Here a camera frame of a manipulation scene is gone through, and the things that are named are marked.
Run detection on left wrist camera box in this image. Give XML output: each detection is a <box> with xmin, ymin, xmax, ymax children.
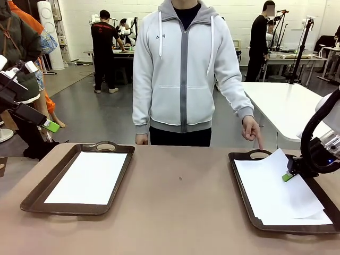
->
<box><xmin>0</xmin><ymin>54</ymin><xmax>38</xmax><ymax>90</ymax></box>

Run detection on grey background work table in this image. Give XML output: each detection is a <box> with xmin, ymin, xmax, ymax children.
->
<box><xmin>84</xmin><ymin>48</ymin><xmax>136</xmax><ymax>86</ymax></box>

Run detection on white tower air conditioner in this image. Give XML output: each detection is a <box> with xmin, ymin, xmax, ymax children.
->
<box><xmin>36</xmin><ymin>1</ymin><xmax>65</xmax><ymax>71</ymax></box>

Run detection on beige mannequin leg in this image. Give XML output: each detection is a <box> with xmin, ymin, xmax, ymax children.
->
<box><xmin>33</xmin><ymin>91</ymin><xmax>66</xmax><ymax>129</ymax></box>

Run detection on person's left forearm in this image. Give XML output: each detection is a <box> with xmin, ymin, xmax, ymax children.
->
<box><xmin>223</xmin><ymin>76</ymin><xmax>255</xmax><ymax>122</ymax></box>

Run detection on white wall electrical panel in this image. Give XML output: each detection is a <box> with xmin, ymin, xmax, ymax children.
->
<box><xmin>58</xmin><ymin>34</ymin><xmax>70</xmax><ymax>61</ymax></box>

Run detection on person in plaid shirt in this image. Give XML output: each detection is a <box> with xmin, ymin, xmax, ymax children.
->
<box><xmin>266</xmin><ymin>20</ymin><xmax>278</xmax><ymax>51</ymax></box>

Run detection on white background work tables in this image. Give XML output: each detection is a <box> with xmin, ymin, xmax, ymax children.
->
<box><xmin>262</xmin><ymin>46</ymin><xmax>329</xmax><ymax>82</ymax></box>

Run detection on person in white grey hoodie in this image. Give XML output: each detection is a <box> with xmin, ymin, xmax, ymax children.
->
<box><xmin>132</xmin><ymin>0</ymin><xmax>255</xmax><ymax>147</ymax></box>

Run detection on person's right forearm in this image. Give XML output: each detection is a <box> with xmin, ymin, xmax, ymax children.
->
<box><xmin>132</xmin><ymin>79</ymin><xmax>152</xmax><ymax>135</ymax></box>

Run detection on black chair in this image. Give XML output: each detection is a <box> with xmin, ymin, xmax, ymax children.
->
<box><xmin>315</xmin><ymin>35</ymin><xmax>337</xmax><ymax>54</ymax></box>

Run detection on brown plastic serving tray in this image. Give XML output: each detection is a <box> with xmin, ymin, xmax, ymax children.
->
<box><xmin>20</xmin><ymin>141</ymin><xmax>135</xmax><ymax>216</ymax></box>
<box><xmin>228</xmin><ymin>149</ymin><xmax>340</xmax><ymax>235</ymax></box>

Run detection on blue patterned garment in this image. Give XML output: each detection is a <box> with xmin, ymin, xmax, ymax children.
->
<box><xmin>33</xmin><ymin>29</ymin><xmax>58</xmax><ymax>91</ymax></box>

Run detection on black trousers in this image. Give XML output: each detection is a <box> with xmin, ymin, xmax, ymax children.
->
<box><xmin>15</xmin><ymin>116</ymin><xmax>61</xmax><ymax>162</ymax></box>

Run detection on person in black red shirt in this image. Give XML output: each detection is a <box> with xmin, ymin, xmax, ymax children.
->
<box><xmin>90</xmin><ymin>10</ymin><xmax>120</xmax><ymax>94</ymax></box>

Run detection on black tripod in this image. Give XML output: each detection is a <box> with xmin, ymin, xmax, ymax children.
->
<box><xmin>288</xmin><ymin>16</ymin><xmax>318</xmax><ymax>85</ymax></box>

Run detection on dark green padded jacket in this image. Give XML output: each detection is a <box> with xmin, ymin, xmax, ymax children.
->
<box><xmin>0</xmin><ymin>0</ymin><xmax>43</xmax><ymax>103</ymax></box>

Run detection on person's right hand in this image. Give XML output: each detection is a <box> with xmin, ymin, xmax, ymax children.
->
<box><xmin>135</xmin><ymin>132</ymin><xmax>149</xmax><ymax>146</ymax></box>

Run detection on white round fan base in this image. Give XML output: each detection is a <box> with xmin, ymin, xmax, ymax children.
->
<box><xmin>0</xmin><ymin>127</ymin><xmax>14</xmax><ymax>143</ymax></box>

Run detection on white A4 paper sheet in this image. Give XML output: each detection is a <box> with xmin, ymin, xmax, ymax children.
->
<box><xmin>43</xmin><ymin>150</ymin><xmax>129</xmax><ymax>206</ymax></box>
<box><xmin>255</xmin><ymin>208</ymin><xmax>334</xmax><ymax>226</ymax></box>
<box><xmin>233</xmin><ymin>148</ymin><xmax>325</xmax><ymax>220</ymax></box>

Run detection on person's left hand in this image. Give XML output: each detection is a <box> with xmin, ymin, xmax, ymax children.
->
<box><xmin>242</xmin><ymin>115</ymin><xmax>265</xmax><ymax>152</ymax></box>

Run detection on person in all black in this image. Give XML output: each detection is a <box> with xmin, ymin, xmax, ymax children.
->
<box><xmin>244</xmin><ymin>0</ymin><xmax>276</xmax><ymax>83</ymax></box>

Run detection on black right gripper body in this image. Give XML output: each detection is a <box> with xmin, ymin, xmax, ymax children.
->
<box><xmin>299</xmin><ymin>137</ymin><xmax>340</xmax><ymax>178</ymax></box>

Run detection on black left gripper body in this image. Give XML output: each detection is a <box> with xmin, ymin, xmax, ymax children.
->
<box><xmin>0</xmin><ymin>76</ymin><xmax>28</xmax><ymax>106</ymax></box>

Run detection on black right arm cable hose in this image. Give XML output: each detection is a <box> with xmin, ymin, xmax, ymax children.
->
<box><xmin>299</xmin><ymin>87</ymin><xmax>340</xmax><ymax>175</ymax></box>

